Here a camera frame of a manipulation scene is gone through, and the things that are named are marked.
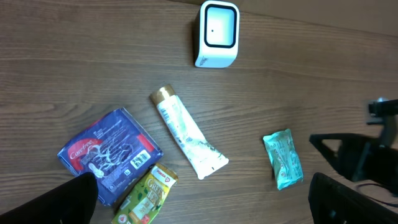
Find purple Carefree pad pack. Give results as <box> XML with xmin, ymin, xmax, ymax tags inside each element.
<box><xmin>57</xmin><ymin>108</ymin><xmax>164</xmax><ymax>206</ymax></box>

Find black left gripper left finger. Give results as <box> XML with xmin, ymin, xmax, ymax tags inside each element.
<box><xmin>1</xmin><ymin>172</ymin><xmax>98</xmax><ymax>224</ymax></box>

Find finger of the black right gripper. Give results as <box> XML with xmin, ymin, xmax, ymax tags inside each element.
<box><xmin>309</xmin><ymin>133</ymin><xmax>370</xmax><ymax>174</ymax></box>

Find green tea drink carton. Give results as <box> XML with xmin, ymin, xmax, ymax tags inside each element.
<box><xmin>111</xmin><ymin>163</ymin><xmax>178</xmax><ymax>224</ymax></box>

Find white barcode scanner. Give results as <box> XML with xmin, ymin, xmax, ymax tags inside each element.
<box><xmin>193</xmin><ymin>1</ymin><xmax>240</xmax><ymax>68</ymax></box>

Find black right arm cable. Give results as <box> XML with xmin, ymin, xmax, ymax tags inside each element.
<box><xmin>356</xmin><ymin>182</ymin><xmax>398</xmax><ymax>208</ymax></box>

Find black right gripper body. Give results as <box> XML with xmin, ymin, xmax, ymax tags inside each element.
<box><xmin>338</xmin><ymin>138</ymin><xmax>397</xmax><ymax>195</ymax></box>

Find white tube gold cap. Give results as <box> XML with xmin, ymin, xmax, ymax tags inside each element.
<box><xmin>150</xmin><ymin>84</ymin><xmax>229</xmax><ymax>180</ymax></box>

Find teal tissue packet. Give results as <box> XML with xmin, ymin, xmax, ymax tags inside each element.
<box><xmin>262</xmin><ymin>129</ymin><xmax>303</xmax><ymax>190</ymax></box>

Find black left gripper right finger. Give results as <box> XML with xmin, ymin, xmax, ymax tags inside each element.
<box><xmin>308</xmin><ymin>172</ymin><xmax>397</xmax><ymax>224</ymax></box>

